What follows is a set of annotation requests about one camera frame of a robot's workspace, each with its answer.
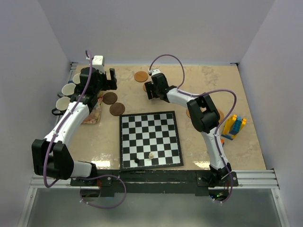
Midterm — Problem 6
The black white chessboard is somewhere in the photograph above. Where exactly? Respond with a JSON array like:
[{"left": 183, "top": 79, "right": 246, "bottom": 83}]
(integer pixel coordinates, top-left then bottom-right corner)
[{"left": 119, "top": 111, "right": 184, "bottom": 171}]

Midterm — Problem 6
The black mug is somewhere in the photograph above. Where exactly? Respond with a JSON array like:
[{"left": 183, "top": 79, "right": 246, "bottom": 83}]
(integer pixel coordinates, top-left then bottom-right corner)
[{"left": 52, "top": 96, "right": 70, "bottom": 116}]

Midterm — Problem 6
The purple cable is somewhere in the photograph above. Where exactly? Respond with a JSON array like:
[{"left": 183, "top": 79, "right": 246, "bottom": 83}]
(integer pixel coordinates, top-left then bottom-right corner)
[
  {"left": 149, "top": 54, "right": 238, "bottom": 204},
  {"left": 44, "top": 49, "right": 127, "bottom": 210}
]

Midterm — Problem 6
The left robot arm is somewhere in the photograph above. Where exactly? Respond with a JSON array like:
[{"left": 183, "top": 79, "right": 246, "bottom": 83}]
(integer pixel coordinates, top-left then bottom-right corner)
[{"left": 31, "top": 66, "right": 117, "bottom": 185}]

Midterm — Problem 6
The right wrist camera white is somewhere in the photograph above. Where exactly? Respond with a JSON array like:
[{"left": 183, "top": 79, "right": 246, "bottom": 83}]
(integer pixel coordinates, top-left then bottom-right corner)
[{"left": 148, "top": 69, "right": 161, "bottom": 76}]

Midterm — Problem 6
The toy block tower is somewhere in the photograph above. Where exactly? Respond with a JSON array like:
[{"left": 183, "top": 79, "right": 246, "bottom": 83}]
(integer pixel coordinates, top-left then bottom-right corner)
[{"left": 221, "top": 114, "right": 247, "bottom": 140}]

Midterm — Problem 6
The teal grey mug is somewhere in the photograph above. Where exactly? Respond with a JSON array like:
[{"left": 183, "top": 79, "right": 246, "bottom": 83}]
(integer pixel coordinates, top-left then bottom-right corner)
[{"left": 57, "top": 83, "right": 76, "bottom": 98}]

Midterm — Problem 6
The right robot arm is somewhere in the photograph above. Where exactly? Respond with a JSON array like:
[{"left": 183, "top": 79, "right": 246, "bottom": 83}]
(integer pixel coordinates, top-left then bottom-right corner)
[{"left": 145, "top": 70, "right": 233, "bottom": 187}]

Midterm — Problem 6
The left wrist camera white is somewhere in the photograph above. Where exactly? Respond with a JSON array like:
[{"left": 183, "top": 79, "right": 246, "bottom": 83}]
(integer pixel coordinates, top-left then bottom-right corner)
[{"left": 92, "top": 55, "right": 104, "bottom": 72}]

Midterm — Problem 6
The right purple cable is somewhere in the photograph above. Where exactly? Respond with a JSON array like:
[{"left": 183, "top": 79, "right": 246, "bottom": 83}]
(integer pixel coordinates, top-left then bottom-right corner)
[{"left": 149, "top": 54, "right": 238, "bottom": 204}]

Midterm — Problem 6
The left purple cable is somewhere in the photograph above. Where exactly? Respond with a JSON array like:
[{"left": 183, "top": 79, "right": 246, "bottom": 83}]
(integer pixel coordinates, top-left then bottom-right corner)
[{"left": 44, "top": 49, "right": 127, "bottom": 210}]

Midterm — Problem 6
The white chess piece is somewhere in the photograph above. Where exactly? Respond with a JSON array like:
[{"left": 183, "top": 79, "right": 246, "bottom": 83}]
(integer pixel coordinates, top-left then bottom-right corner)
[{"left": 149, "top": 152, "right": 154, "bottom": 159}]

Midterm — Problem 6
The floral serving tray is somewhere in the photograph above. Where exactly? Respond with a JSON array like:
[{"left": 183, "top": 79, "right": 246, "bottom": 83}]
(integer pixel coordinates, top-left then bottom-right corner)
[{"left": 82, "top": 91, "right": 104, "bottom": 124}]

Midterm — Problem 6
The aluminium rail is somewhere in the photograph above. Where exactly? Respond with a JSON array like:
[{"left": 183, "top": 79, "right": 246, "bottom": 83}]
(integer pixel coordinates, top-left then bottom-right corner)
[
  {"left": 44, "top": 62, "right": 78, "bottom": 142},
  {"left": 28, "top": 168, "right": 280, "bottom": 190}
]

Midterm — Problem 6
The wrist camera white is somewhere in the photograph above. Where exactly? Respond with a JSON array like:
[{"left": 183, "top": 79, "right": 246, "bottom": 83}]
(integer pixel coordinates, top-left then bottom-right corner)
[
  {"left": 148, "top": 69, "right": 161, "bottom": 76},
  {"left": 92, "top": 55, "right": 104, "bottom": 72}
]

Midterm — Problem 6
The dark walnut coaster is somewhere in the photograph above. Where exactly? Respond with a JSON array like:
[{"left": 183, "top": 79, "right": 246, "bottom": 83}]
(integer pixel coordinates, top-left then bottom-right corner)
[
  {"left": 109, "top": 102, "right": 125, "bottom": 116},
  {"left": 103, "top": 92, "right": 117, "bottom": 105}
]

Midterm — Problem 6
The front aluminium rail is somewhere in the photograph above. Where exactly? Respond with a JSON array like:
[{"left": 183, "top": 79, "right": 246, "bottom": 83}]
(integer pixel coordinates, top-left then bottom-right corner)
[{"left": 28, "top": 168, "right": 280, "bottom": 190}]

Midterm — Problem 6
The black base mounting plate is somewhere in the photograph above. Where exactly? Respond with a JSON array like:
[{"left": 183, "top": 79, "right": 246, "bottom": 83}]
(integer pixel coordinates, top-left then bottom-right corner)
[{"left": 71, "top": 170, "right": 239, "bottom": 197}]

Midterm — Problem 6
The left aluminium rail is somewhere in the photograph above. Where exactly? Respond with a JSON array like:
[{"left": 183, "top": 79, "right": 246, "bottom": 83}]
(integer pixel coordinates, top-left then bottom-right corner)
[{"left": 44, "top": 62, "right": 78, "bottom": 142}]

